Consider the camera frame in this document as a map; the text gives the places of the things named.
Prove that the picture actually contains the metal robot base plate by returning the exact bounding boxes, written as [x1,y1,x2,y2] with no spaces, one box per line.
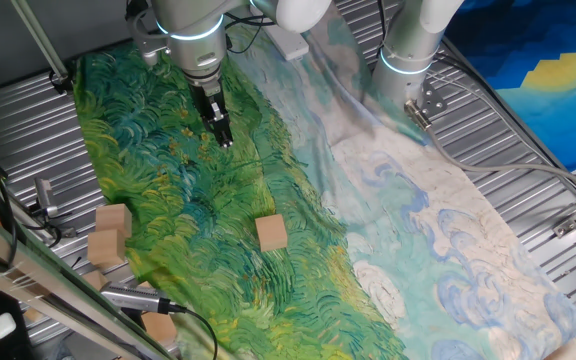
[419,78,448,120]

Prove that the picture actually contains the silver camera with black plug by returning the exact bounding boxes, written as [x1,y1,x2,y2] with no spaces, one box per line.
[99,281,188,316]

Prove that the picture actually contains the white power strip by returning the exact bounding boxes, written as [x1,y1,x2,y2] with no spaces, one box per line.
[261,3,311,63]

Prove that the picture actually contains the white small device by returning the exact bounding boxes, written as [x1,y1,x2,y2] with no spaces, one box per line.
[0,312,18,342]

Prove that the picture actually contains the blue and yellow cloth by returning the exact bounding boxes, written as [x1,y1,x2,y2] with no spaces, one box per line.
[444,0,576,172]

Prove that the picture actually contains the painted green blue cloth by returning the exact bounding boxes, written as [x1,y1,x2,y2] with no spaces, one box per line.
[71,0,576,360]

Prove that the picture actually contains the green metal pole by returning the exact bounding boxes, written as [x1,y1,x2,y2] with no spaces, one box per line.
[10,0,73,85]

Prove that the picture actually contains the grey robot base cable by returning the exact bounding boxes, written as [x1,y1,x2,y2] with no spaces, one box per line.
[402,98,576,202]

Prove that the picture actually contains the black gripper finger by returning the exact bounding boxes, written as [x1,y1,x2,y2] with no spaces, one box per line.
[210,102,235,150]
[200,117,219,143]

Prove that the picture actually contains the black camera cable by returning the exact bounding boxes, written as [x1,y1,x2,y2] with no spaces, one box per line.
[182,306,220,360]

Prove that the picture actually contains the small wooden block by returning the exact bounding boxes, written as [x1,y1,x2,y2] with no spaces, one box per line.
[254,213,289,253]

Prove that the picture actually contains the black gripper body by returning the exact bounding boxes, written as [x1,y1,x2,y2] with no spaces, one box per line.
[188,75,229,127]

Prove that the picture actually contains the large wooden block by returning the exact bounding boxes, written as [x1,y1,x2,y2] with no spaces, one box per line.
[94,203,133,239]
[86,228,128,268]
[136,280,179,347]
[81,269,111,292]

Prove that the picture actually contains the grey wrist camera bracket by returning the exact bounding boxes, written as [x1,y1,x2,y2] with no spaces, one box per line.
[126,8,172,69]

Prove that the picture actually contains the aluminium frame bar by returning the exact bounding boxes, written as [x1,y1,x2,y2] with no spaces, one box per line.
[0,199,180,360]

